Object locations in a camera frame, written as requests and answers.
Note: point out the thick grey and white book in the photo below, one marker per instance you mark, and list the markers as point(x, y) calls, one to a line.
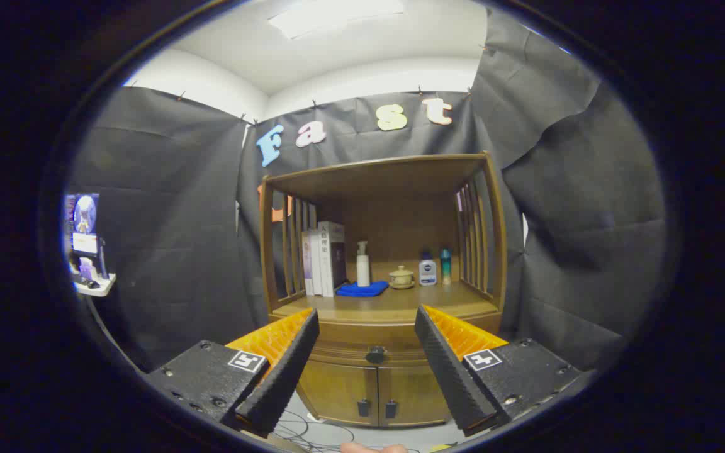
point(334, 261)

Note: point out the white lotion bottle blue cap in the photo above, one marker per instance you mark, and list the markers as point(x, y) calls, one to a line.
point(427, 272)

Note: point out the yellow floor tape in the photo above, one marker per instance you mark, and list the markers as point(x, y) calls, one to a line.
point(441, 448)

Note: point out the white side table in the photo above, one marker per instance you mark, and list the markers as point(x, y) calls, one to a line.
point(101, 289)

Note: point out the teal slim bottle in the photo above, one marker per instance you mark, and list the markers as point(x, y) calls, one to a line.
point(445, 269)

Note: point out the white pump bottle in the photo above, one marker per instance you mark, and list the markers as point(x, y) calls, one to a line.
point(363, 270)

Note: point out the wooden cabinet door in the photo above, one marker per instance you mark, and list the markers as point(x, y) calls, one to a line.
point(343, 390)
point(410, 396)

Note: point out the thin white book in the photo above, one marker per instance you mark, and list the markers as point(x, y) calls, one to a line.
point(316, 264)

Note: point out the wooden countertop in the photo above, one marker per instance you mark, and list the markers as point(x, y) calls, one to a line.
point(400, 303)

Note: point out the wooden cabinet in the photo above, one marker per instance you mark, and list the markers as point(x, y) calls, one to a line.
point(400, 220)

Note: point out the beige lidded tea cup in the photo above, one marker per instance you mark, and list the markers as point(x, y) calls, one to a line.
point(401, 277)

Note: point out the wooden drawer with black knob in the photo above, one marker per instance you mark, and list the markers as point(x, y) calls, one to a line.
point(369, 336)

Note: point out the blue folded cloth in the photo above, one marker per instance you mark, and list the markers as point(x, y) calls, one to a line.
point(362, 290)

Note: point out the thin purple book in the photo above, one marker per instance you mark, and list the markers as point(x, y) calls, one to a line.
point(306, 264)

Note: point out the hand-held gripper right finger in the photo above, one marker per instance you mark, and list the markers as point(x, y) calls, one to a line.
point(447, 371)

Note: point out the display screen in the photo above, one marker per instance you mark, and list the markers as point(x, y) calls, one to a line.
point(84, 217)

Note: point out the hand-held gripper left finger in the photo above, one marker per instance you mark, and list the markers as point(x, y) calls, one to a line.
point(287, 371)

